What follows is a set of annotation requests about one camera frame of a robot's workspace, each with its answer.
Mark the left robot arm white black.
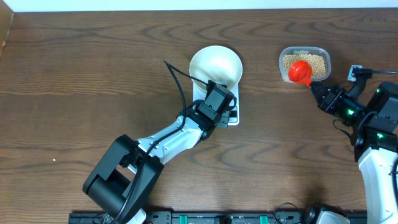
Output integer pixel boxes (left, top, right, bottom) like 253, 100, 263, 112
83, 105, 236, 223

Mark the cardboard box edge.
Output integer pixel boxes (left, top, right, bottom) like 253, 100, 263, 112
0, 0, 14, 56

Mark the red plastic measuring scoop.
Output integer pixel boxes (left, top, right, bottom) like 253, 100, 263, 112
288, 60, 312, 87

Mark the clear plastic container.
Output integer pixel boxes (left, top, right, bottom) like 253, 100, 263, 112
279, 47, 331, 83

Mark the white digital kitchen scale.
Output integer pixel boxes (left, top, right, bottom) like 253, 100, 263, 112
193, 83, 240, 126

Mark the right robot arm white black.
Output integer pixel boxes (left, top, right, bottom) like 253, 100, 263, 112
309, 82, 397, 223

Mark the white bowl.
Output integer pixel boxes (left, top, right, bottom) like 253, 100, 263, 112
189, 45, 243, 90

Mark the soybeans pile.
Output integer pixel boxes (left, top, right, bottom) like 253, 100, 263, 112
283, 54, 326, 77

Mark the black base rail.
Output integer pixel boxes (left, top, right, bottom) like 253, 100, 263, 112
68, 203, 368, 224

